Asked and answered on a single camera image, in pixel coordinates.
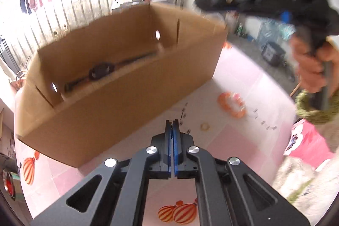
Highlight pink balloon print tablecloth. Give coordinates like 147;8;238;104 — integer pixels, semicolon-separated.
14;38;302;226

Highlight orange pink bead bracelet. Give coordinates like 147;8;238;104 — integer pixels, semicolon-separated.
217;92;247;118

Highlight wooden stick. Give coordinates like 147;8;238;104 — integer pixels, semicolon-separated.
289;83;301;98

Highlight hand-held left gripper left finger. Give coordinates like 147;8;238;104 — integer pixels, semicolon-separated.
32;120;173;226

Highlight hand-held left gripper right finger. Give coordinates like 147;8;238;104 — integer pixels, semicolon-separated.
173;119;310;226

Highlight white balcony railing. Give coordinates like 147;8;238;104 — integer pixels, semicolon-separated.
0;0;159;62

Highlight red round tin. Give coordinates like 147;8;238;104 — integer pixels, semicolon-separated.
2;168;22;202

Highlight large brown cardboard box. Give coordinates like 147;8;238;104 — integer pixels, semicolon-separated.
14;2;229;168

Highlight dark grey box device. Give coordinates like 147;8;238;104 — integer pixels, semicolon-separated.
261;42;286;66

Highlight person's right hand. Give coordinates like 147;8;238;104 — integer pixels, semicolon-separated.
289;35;339;93

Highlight pink bag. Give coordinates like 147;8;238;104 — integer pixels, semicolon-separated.
283;120;335;171

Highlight green white fluffy fabric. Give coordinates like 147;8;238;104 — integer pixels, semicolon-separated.
273;157;337;205

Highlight pack of water bottles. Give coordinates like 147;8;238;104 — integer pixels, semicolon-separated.
256;21;296;42

